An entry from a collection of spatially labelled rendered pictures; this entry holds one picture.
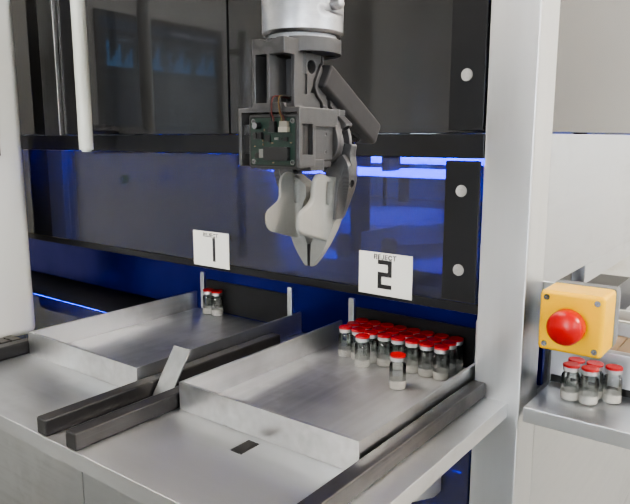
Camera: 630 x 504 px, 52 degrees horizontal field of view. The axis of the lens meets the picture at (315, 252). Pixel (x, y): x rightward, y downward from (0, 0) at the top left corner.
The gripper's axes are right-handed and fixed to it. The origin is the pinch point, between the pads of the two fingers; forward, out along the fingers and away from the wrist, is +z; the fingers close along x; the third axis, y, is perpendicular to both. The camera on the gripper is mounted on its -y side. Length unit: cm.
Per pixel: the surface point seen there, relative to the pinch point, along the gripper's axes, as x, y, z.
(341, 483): 7.9, 6.6, 19.4
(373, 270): -7.8, -24.6, 6.6
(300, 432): -0.8, 1.3, 18.9
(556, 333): 18.3, -20.7, 10.0
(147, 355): -37.9, -9.5, 20.9
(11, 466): -115, -27, 70
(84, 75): -64, -19, -22
